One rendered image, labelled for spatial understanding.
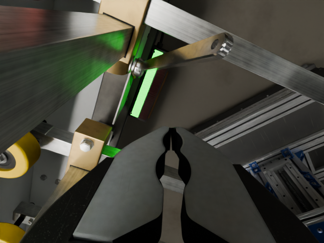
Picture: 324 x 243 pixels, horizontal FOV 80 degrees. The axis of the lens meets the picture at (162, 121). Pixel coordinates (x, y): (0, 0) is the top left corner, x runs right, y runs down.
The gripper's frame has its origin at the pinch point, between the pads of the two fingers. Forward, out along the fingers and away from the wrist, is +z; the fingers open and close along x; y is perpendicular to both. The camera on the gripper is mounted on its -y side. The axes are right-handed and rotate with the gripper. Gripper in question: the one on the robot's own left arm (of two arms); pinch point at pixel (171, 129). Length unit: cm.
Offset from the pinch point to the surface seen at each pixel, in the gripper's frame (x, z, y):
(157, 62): -1.5, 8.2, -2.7
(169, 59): -0.4, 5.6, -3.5
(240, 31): 36, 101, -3
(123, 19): -5.7, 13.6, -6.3
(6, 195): -44, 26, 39
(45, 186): -42, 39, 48
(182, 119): 10, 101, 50
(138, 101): -6.7, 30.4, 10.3
